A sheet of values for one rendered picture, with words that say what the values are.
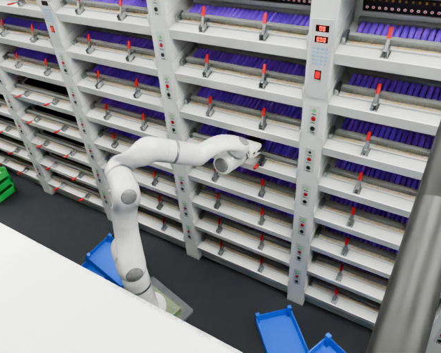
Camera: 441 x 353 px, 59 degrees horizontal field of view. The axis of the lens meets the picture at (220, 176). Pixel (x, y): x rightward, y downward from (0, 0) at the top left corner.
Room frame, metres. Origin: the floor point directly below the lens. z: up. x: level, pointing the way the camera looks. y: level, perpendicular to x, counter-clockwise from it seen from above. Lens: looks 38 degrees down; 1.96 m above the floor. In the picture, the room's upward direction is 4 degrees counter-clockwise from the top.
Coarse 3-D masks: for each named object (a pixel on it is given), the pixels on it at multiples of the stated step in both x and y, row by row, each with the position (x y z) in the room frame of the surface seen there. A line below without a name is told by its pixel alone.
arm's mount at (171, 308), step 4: (160, 292) 1.21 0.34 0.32; (164, 296) 1.18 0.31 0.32; (168, 300) 1.16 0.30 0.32; (168, 304) 1.14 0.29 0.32; (172, 304) 1.13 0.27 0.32; (168, 308) 1.11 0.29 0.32; (172, 308) 1.11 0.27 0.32; (176, 308) 1.11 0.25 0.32; (180, 308) 1.11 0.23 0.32; (168, 312) 1.09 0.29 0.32; (172, 312) 1.09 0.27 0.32; (176, 312) 1.09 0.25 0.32; (180, 312) 1.11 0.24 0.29; (176, 316) 1.09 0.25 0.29
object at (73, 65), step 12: (60, 24) 2.07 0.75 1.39; (72, 24) 2.13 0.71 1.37; (60, 36) 2.06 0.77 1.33; (60, 48) 2.08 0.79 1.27; (72, 60) 2.08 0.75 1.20; (72, 72) 2.06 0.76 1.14; (72, 84) 2.07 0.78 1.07; (84, 96) 2.08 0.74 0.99; (84, 120) 2.07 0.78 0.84; (84, 144) 2.11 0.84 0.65; (96, 156) 2.06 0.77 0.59; (96, 180) 2.10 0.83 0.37; (108, 192) 2.06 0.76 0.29; (108, 216) 2.10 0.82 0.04
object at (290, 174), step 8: (192, 128) 1.73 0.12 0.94; (184, 136) 1.68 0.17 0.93; (248, 160) 1.49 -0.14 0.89; (256, 160) 1.48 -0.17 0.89; (248, 168) 1.48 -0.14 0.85; (264, 168) 1.43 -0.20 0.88; (272, 168) 1.42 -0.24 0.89; (280, 168) 1.41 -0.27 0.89; (288, 168) 1.40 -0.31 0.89; (296, 168) 1.39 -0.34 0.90; (280, 176) 1.39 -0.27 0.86; (288, 176) 1.36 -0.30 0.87; (296, 176) 1.34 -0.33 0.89
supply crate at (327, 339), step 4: (328, 336) 0.87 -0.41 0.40; (324, 340) 0.88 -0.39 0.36; (328, 340) 0.87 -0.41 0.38; (332, 340) 0.87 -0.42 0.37; (320, 344) 0.86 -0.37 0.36; (324, 344) 0.88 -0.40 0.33; (328, 344) 0.87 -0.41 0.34; (332, 344) 0.86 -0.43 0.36; (336, 344) 0.85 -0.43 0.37; (312, 348) 0.84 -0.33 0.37; (316, 348) 0.85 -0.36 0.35; (320, 348) 0.86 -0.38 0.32; (324, 348) 0.86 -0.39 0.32; (328, 348) 0.86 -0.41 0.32; (332, 348) 0.86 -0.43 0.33; (336, 348) 0.85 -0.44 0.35; (340, 348) 0.83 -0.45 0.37; (308, 352) 0.82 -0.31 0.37; (312, 352) 0.84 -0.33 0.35; (316, 352) 0.85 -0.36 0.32; (320, 352) 0.85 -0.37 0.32; (324, 352) 0.84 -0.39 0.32; (328, 352) 0.84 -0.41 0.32; (332, 352) 0.84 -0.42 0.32; (336, 352) 0.84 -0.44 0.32; (340, 352) 0.83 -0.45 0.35; (344, 352) 0.81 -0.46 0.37
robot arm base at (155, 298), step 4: (152, 284) 1.14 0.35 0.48; (152, 288) 1.12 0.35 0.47; (148, 292) 1.09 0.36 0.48; (152, 292) 1.11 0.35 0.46; (156, 292) 1.21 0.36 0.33; (140, 296) 1.07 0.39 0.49; (144, 296) 1.07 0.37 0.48; (148, 296) 1.09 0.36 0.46; (152, 296) 1.10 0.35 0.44; (156, 296) 1.18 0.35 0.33; (160, 296) 1.18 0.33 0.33; (148, 300) 1.08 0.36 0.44; (152, 300) 1.09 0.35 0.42; (156, 300) 1.12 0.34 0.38; (160, 300) 1.15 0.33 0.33; (164, 300) 1.15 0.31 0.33; (156, 304) 1.11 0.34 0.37; (160, 304) 1.13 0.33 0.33; (164, 304) 1.13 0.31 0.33; (160, 308) 1.11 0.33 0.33; (164, 308) 1.11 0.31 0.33
